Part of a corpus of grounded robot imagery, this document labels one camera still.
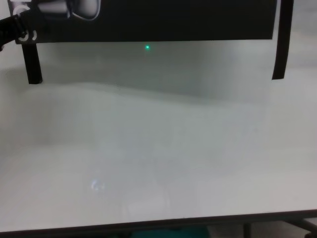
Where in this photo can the black table brace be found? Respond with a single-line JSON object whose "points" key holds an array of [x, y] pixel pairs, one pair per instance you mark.
{"points": [[301, 225]]}

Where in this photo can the black table edge frame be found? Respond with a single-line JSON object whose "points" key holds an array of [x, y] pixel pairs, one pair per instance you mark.
{"points": [[173, 221]]}

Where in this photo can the black table leg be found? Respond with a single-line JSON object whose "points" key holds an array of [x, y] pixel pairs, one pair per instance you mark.
{"points": [[247, 231]]}

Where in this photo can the black tape frame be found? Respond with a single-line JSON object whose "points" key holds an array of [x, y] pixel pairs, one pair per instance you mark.
{"points": [[33, 64]]}

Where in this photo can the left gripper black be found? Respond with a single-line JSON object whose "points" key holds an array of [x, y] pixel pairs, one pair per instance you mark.
{"points": [[7, 32]]}

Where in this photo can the black robot poster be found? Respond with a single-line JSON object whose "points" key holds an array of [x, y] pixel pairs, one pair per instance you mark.
{"points": [[173, 19]]}

